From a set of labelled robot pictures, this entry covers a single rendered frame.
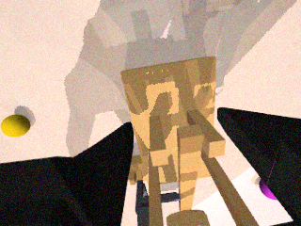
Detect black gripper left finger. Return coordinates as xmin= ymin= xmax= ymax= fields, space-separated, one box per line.
xmin=0 ymin=121 xmax=134 ymax=226

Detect yellow ball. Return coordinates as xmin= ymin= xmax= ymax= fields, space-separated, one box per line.
xmin=1 ymin=115 xmax=30 ymax=137

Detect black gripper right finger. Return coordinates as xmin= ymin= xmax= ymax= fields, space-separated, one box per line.
xmin=217 ymin=107 xmax=301 ymax=220

